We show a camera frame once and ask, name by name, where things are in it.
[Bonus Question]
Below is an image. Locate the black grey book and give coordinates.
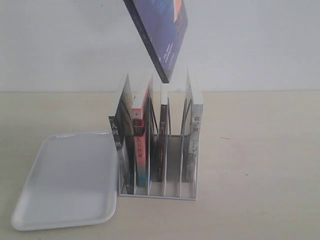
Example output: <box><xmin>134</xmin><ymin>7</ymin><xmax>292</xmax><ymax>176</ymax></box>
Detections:
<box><xmin>108</xmin><ymin>73</ymin><xmax>135</xmax><ymax>194</ymax></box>

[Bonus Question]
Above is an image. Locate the blue moon cover book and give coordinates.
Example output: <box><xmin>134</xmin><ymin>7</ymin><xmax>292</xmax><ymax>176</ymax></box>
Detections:
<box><xmin>124</xmin><ymin>0</ymin><xmax>188</xmax><ymax>84</ymax></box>

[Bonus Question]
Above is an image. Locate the dark brown spine book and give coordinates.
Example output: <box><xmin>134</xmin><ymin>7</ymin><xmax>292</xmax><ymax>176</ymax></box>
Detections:
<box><xmin>152</xmin><ymin>83</ymin><xmax>171</xmax><ymax>183</ymax></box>

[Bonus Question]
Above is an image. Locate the red teal spine book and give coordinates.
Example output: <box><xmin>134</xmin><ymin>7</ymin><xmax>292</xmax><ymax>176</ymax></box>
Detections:
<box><xmin>131</xmin><ymin>71</ymin><xmax>153</xmax><ymax>188</ymax></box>

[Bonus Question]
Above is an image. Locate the white cat cover book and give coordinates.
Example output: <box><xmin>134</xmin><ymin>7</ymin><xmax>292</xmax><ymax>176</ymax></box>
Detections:
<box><xmin>184</xmin><ymin>69</ymin><xmax>204</xmax><ymax>183</ymax></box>

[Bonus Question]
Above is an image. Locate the white plastic tray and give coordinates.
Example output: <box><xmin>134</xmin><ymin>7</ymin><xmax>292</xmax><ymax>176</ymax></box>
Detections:
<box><xmin>11</xmin><ymin>131</ymin><xmax>118</xmax><ymax>231</ymax></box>

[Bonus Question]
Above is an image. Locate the white wire book rack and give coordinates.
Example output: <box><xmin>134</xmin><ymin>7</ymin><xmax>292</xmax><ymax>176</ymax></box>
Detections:
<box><xmin>118</xmin><ymin>98</ymin><xmax>200</xmax><ymax>200</ymax></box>

